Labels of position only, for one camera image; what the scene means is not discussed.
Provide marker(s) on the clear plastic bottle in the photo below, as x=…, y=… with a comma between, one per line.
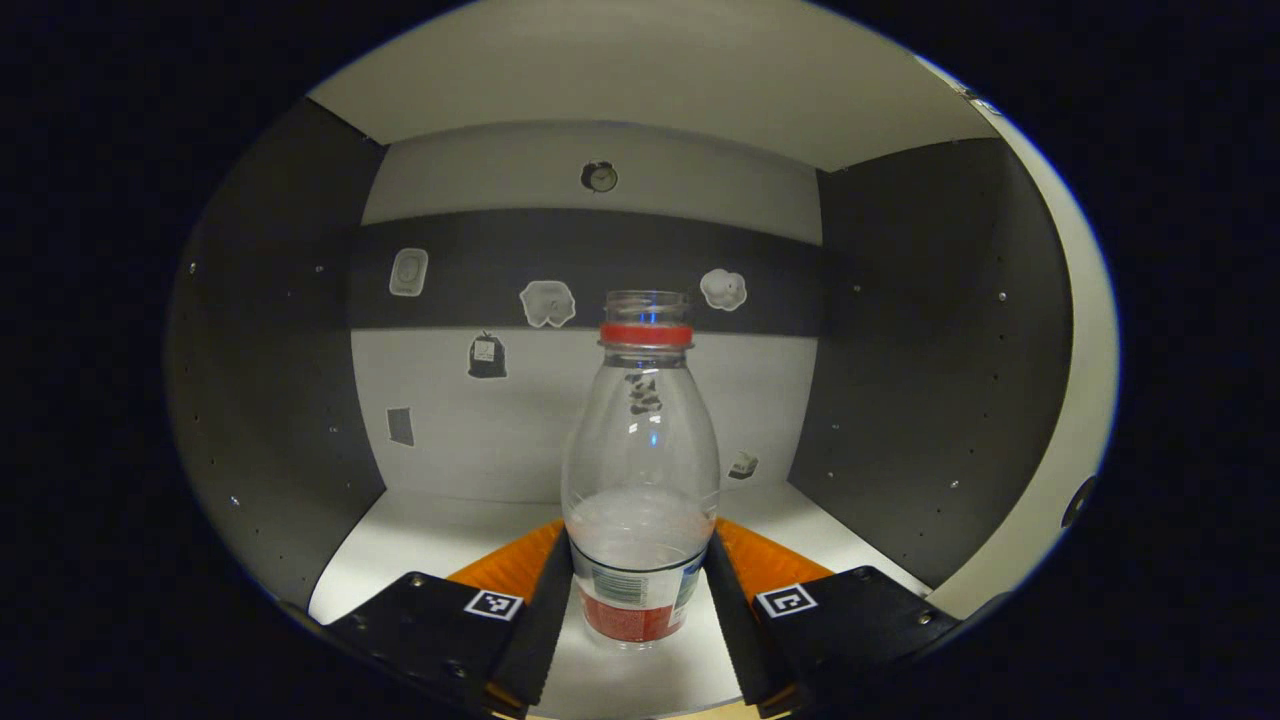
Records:
x=640, y=450

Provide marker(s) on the white cabinet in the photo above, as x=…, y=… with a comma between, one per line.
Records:
x=930, y=350

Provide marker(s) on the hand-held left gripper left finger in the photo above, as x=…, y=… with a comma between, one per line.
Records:
x=540, y=630

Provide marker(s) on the white cabinet door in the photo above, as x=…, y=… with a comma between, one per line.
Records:
x=1085, y=350

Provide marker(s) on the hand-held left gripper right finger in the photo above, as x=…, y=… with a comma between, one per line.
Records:
x=735, y=630

